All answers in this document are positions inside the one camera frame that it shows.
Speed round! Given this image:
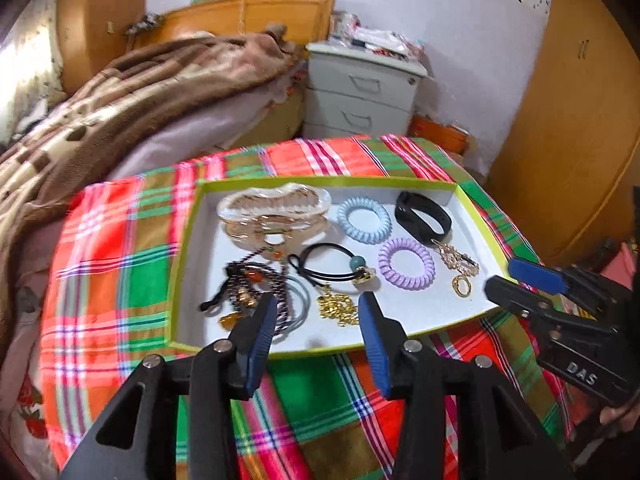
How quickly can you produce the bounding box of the dark braided beaded hair tie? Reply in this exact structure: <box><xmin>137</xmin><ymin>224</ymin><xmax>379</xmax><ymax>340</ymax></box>
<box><xmin>200</xmin><ymin>247</ymin><xmax>291</xmax><ymax>333</ymax></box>

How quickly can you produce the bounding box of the green shallow cardboard box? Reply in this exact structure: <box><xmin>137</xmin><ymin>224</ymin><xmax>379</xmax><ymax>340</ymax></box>
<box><xmin>169</xmin><ymin>175</ymin><xmax>547</xmax><ymax>361</ymax></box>

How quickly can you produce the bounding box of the clear hair claw clip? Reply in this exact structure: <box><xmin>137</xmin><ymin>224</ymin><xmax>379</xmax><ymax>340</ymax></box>
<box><xmin>216</xmin><ymin>183</ymin><xmax>332</xmax><ymax>226</ymax></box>

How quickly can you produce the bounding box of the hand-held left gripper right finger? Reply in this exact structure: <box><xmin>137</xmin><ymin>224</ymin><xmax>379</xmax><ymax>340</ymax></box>
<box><xmin>357</xmin><ymin>290</ymin><xmax>576</xmax><ymax>480</ymax></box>

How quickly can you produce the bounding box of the gold chain accessory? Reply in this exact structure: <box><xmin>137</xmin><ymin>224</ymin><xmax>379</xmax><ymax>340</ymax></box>
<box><xmin>317</xmin><ymin>285</ymin><xmax>362</xmax><ymax>327</ymax></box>

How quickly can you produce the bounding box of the peach hair claw clip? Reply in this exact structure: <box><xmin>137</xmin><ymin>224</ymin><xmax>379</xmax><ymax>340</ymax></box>
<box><xmin>223</xmin><ymin>212</ymin><xmax>331</xmax><ymax>263</ymax></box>

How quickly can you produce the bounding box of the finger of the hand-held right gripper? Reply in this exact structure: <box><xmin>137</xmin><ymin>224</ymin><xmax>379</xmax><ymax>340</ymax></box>
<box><xmin>508</xmin><ymin>257</ymin><xmax>627</xmax><ymax>322</ymax></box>
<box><xmin>483</xmin><ymin>275</ymin><xmax>622</xmax><ymax>357</ymax></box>

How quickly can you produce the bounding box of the orange box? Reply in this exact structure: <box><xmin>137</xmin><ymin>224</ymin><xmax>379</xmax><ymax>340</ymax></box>
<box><xmin>411</xmin><ymin>114</ymin><xmax>474</xmax><ymax>154</ymax></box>

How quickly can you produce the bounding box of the narrow wooden wardrobe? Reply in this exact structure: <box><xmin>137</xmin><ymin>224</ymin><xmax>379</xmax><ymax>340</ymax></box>
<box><xmin>55</xmin><ymin>0</ymin><xmax>149</xmax><ymax>95</ymax></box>

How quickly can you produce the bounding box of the black wristband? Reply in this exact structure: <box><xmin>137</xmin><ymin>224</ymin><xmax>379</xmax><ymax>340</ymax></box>
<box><xmin>394</xmin><ymin>191</ymin><xmax>453</xmax><ymax>245</ymax></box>

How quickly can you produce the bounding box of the wooden headboard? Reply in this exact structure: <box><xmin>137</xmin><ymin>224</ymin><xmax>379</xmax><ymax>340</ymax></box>
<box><xmin>131</xmin><ymin>0</ymin><xmax>337</xmax><ymax>52</ymax></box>

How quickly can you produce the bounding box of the black bead hair tie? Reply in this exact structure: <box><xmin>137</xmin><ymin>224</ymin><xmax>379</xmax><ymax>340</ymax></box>
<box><xmin>287</xmin><ymin>242</ymin><xmax>378</xmax><ymax>289</ymax></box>

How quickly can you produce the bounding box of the power strip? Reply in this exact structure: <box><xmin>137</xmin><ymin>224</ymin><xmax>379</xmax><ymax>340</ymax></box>
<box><xmin>124</xmin><ymin>13</ymin><xmax>164</xmax><ymax>37</ymax></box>

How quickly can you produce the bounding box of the person's right hand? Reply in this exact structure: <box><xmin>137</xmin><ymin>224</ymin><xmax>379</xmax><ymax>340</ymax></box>
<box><xmin>599</xmin><ymin>400</ymin><xmax>640</xmax><ymax>432</ymax></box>

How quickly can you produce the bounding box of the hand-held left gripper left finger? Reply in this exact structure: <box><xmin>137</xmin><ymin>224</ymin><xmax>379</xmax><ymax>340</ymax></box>
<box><xmin>57</xmin><ymin>291</ymin><xmax>279</xmax><ymax>480</ymax></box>

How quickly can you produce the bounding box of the grey flower hair tie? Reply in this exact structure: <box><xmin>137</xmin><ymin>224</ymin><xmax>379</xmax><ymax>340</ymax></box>
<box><xmin>272</xmin><ymin>275</ymin><xmax>321</xmax><ymax>342</ymax></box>

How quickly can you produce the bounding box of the wide wooden wardrobe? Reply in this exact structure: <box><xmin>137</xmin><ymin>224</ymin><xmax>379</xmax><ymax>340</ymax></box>
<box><xmin>487</xmin><ymin>0</ymin><xmax>640</xmax><ymax>272</ymax></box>

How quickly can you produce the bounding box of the plaid cloth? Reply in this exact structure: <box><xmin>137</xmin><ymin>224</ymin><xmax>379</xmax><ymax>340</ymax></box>
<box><xmin>37</xmin><ymin>134</ymin><xmax>576</xmax><ymax>480</ymax></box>

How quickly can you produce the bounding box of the brown patterned blanket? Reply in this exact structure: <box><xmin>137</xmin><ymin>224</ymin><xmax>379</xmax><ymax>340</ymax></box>
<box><xmin>0</xmin><ymin>22</ymin><xmax>302</xmax><ymax>346</ymax></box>

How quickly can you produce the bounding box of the gold and black hair clip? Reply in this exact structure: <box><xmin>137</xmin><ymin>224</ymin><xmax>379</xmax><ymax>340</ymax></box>
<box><xmin>432</xmin><ymin>240</ymin><xmax>481</xmax><ymax>299</ymax></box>

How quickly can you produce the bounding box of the white floral bedsheet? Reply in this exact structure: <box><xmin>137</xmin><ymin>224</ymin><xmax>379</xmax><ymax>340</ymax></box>
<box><xmin>0</xmin><ymin>260</ymin><xmax>62</xmax><ymax>443</ymax></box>

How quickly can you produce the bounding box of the pile of small packets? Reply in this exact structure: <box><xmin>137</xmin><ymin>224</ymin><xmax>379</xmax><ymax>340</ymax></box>
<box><xmin>327</xmin><ymin>10</ymin><xmax>426</xmax><ymax>63</ymax></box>

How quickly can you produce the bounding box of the purple coil hair tie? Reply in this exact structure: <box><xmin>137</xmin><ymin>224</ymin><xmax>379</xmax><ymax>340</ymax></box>
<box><xmin>377</xmin><ymin>237</ymin><xmax>436</xmax><ymax>286</ymax></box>

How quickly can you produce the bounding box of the pale blue coil hair tie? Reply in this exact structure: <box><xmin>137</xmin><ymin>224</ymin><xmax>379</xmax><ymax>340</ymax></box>
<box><xmin>336</xmin><ymin>196</ymin><xmax>392</xmax><ymax>245</ymax></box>

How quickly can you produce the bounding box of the dotted curtain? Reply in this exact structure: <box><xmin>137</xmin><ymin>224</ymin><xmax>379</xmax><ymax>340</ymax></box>
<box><xmin>0</xmin><ymin>0</ymin><xmax>67</xmax><ymax>137</ymax></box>

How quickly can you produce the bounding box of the grey nightstand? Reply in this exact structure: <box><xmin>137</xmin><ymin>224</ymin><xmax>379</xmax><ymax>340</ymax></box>
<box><xmin>301</xmin><ymin>41</ymin><xmax>431</xmax><ymax>141</ymax></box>

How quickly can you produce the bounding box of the pink bag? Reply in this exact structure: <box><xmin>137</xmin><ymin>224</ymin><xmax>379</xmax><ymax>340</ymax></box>
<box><xmin>612</xmin><ymin>241</ymin><xmax>640</xmax><ymax>287</ymax></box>

